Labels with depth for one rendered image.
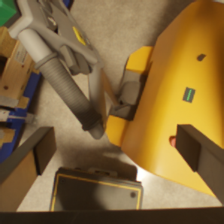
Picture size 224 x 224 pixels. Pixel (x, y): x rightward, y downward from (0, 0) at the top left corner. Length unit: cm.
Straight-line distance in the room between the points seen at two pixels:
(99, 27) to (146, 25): 50
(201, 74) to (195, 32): 19
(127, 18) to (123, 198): 171
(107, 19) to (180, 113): 147
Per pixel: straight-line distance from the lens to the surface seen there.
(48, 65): 25
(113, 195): 135
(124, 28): 189
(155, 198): 170
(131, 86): 117
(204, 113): 75
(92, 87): 34
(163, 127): 70
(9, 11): 26
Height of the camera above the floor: 157
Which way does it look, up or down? 81 degrees down
